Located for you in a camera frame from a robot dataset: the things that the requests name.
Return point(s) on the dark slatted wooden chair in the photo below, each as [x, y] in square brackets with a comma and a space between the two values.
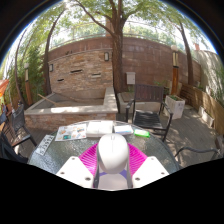
[148, 93]

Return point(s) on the colourful printed leaflet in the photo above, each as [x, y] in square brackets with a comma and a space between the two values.
[71, 132]

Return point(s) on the grey utility box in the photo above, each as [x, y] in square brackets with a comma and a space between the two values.
[130, 78]

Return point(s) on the purple paw-print mouse pad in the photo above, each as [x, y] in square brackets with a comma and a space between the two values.
[113, 182]

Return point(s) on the black wall lamp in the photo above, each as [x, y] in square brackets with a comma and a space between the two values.
[51, 67]
[106, 56]

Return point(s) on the long white planter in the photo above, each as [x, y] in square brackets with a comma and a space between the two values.
[206, 117]

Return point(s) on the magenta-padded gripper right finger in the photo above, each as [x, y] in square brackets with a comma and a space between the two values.
[150, 171]

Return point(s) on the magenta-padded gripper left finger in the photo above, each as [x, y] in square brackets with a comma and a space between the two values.
[75, 171]

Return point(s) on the black and white printed sheet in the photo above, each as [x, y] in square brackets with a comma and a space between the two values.
[44, 145]

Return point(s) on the green packet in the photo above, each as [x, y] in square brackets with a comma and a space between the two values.
[141, 133]

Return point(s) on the slim tree trunk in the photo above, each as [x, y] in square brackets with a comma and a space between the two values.
[47, 73]
[189, 63]

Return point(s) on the small white blue-edged box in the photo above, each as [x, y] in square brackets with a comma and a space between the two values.
[123, 129]

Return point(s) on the white computer mouse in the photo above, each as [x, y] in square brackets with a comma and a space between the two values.
[113, 153]

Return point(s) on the raised stone basin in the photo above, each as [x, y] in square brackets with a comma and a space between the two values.
[66, 110]

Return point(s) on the black metal mesh chair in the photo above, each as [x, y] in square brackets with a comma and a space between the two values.
[200, 150]
[8, 150]
[19, 118]

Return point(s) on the white planter box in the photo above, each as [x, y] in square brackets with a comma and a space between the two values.
[175, 106]

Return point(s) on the large tree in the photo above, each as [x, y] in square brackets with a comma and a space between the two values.
[117, 63]

